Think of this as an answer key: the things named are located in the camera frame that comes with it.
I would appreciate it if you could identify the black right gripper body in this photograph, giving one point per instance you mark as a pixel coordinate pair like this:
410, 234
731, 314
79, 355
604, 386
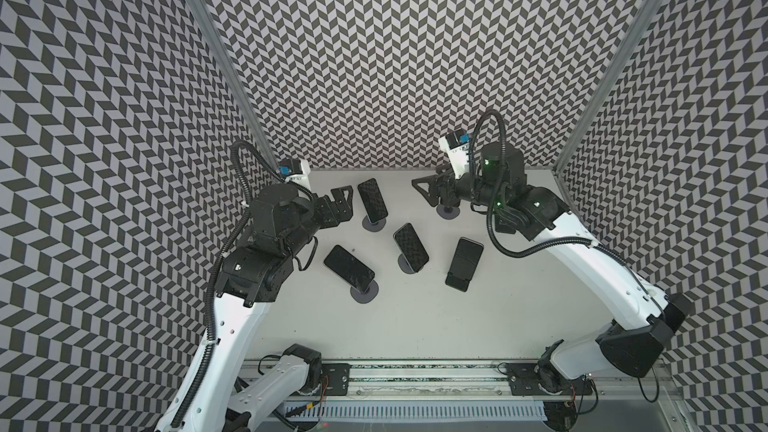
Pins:
446, 185

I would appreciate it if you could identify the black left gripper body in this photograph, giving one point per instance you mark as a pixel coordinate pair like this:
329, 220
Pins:
324, 215

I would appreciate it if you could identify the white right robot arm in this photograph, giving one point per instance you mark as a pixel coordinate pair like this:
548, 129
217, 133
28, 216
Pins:
522, 220

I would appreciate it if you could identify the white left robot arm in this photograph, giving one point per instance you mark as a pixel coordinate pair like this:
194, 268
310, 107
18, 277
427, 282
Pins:
258, 258

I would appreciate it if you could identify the round grey stand back right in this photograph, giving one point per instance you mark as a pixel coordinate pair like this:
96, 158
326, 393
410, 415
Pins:
448, 212

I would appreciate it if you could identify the round grey stand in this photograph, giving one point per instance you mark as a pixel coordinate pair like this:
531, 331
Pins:
373, 225
368, 295
407, 266
448, 212

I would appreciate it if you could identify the round grey stand back left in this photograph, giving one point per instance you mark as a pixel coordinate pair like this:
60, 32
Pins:
373, 225

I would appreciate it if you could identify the round grey stand centre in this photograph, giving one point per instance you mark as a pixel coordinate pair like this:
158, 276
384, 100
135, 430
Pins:
407, 266

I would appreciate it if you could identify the round grey stand front left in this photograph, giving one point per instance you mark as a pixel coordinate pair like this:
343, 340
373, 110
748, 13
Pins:
368, 295

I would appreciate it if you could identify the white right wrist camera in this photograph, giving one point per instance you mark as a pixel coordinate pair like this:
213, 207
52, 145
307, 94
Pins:
456, 145

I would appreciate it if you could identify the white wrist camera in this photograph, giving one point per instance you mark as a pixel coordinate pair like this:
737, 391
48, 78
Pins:
295, 171
456, 145

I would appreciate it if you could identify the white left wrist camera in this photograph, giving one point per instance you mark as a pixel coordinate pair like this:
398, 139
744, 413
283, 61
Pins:
295, 171

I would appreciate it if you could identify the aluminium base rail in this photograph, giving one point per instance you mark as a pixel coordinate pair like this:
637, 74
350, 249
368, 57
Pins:
443, 379

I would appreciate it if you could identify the white slotted cable duct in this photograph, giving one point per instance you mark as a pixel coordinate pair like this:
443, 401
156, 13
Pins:
425, 412

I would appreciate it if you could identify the aluminium corner post left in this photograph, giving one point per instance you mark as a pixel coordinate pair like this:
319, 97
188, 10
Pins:
217, 48

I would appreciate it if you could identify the aluminium corner post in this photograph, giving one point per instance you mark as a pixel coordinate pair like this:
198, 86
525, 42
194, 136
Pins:
217, 48
625, 50

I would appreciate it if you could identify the aluminium corner post right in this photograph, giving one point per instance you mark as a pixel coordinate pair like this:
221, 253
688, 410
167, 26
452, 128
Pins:
625, 50

